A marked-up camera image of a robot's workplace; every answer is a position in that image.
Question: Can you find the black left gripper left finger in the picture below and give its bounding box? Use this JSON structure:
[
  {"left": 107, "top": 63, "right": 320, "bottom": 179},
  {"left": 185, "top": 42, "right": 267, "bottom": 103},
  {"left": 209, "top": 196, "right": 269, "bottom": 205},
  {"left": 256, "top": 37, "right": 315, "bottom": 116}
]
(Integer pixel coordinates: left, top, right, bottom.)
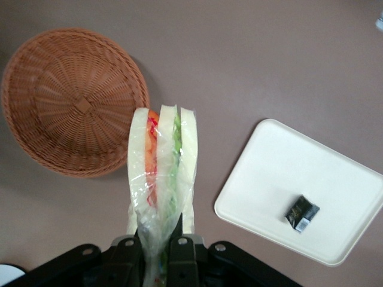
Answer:
[{"left": 103, "top": 236, "right": 147, "bottom": 287}]

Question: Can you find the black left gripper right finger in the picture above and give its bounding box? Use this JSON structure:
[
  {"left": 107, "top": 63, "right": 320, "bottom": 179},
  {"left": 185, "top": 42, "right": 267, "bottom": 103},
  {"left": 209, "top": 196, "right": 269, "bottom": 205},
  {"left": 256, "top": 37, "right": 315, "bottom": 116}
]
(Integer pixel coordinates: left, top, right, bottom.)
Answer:
[{"left": 167, "top": 212, "right": 201, "bottom": 287}]

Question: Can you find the plastic sandwich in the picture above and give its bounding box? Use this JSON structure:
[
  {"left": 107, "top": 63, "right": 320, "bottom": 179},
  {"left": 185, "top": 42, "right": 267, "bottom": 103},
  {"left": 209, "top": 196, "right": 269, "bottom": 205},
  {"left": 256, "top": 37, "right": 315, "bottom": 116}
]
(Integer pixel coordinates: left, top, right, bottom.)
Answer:
[{"left": 125, "top": 103, "right": 199, "bottom": 287}]

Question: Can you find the cream rectangular tray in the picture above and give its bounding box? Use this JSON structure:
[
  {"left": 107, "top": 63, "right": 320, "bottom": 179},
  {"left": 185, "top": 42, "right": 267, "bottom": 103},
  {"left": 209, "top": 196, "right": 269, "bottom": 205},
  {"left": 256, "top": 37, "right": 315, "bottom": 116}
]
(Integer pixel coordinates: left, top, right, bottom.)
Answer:
[{"left": 213, "top": 118, "right": 383, "bottom": 267}]

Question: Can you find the brown round wicker basket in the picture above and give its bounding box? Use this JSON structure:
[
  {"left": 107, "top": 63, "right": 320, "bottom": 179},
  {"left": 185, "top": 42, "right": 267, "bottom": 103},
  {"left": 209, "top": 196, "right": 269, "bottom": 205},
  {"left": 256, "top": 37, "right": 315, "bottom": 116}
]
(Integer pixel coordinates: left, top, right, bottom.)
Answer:
[{"left": 1, "top": 28, "right": 150, "bottom": 179}]

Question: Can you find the white round object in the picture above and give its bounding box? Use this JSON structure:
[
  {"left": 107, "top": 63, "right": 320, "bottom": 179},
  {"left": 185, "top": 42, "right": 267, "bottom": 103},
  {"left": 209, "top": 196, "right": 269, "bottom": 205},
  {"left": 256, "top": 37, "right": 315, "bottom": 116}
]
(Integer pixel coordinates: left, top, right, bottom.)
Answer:
[{"left": 0, "top": 262, "right": 26, "bottom": 287}]

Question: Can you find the small black snack packet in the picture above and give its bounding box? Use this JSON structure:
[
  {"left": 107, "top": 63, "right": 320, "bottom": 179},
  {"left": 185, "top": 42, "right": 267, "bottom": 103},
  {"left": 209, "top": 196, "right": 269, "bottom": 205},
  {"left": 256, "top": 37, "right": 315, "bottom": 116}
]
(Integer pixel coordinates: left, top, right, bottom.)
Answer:
[{"left": 283, "top": 194, "right": 321, "bottom": 233}]

